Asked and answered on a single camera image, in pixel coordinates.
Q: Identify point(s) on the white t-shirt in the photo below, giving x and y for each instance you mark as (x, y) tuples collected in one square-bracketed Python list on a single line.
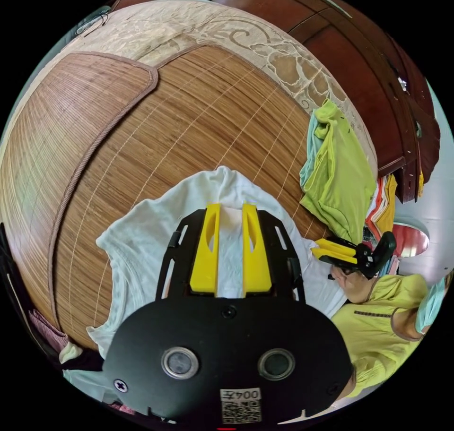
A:
[(142, 243)]

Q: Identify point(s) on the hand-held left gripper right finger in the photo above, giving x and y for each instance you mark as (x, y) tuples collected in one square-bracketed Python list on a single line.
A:
[(256, 264)]

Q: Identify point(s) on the red round stool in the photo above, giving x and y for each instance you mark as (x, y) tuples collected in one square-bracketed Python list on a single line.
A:
[(413, 241)]

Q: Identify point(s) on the bed with woven mat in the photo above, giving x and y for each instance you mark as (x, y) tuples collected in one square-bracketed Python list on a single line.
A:
[(177, 119)]

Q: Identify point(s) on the dark wooden headboard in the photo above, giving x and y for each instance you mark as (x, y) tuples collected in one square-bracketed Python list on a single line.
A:
[(354, 48)]

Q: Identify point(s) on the pile of clothes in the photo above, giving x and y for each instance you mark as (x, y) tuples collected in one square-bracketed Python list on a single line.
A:
[(337, 183), (385, 204)]

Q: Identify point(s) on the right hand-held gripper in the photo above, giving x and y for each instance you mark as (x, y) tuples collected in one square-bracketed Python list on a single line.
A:
[(367, 259)]

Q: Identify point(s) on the person's right hand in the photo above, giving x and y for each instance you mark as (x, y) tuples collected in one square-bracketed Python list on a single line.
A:
[(353, 285)]

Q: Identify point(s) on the pink striped cloth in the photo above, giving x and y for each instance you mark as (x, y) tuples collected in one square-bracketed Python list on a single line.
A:
[(46, 330)]

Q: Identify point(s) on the person's body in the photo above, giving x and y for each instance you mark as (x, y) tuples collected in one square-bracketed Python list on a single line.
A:
[(383, 335)]

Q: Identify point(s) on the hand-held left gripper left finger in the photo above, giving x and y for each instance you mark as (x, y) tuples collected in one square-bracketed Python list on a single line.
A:
[(204, 261)]

